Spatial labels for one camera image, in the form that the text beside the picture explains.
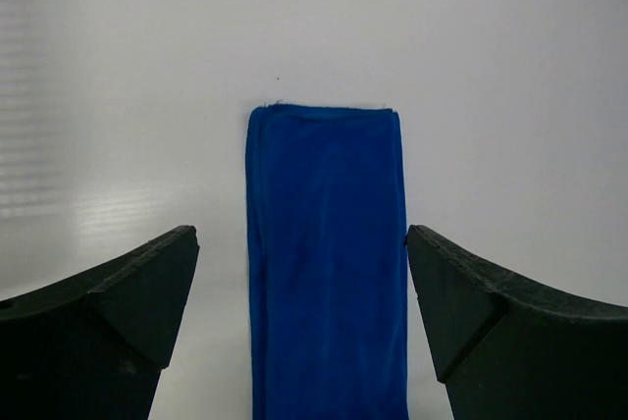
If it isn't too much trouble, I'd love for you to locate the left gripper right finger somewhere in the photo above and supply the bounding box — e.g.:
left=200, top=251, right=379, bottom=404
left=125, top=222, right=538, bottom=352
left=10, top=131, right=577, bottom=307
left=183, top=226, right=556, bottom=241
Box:
left=406, top=225, right=627, bottom=419

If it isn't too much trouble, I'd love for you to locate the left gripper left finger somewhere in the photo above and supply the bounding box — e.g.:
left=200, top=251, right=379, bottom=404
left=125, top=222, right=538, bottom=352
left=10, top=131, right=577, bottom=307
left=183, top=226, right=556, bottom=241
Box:
left=1, top=226, right=199, bottom=419

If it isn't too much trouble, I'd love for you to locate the blue microfiber towel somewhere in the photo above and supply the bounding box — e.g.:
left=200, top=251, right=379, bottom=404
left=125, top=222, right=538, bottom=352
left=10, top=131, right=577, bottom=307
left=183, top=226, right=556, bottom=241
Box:
left=245, top=104, right=408, bottom=419

